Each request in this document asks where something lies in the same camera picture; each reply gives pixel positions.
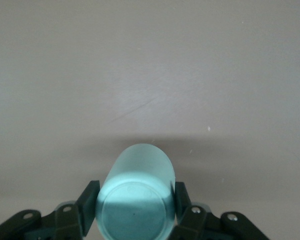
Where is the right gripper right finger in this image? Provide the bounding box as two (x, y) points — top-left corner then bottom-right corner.
(168, 181), (222, 240)

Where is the pale green plastic cup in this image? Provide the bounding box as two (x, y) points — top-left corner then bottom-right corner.
(94, 142), (177, 240)

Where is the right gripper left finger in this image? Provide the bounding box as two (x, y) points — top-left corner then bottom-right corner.
(53, 180), (101, 240)

